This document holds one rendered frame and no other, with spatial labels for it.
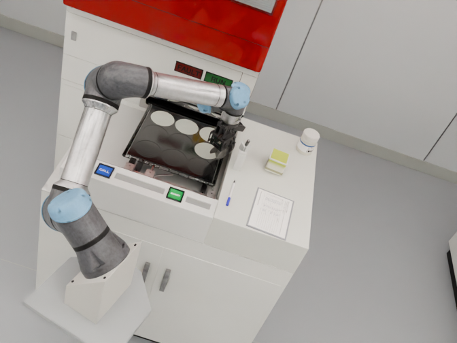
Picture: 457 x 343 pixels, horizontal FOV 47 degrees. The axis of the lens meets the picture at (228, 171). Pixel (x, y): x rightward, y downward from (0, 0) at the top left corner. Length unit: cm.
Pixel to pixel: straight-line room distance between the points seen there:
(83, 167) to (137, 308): 47
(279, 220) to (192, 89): 58
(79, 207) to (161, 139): 74
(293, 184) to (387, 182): 204
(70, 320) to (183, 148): 84
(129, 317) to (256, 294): 59
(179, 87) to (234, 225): 52
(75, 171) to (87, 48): 82
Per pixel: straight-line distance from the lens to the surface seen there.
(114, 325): 169
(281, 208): 196
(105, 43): 230
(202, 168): 209
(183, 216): 186
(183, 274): 209
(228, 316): 225
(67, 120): 260
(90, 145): 167
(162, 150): 211
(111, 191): 188
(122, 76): 159
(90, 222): 152
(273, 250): 190
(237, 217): 186
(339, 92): 393
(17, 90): 380
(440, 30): 377
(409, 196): 407
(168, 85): 164
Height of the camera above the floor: 228
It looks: 41 degrees down
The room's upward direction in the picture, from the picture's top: 21 degrees clockwise
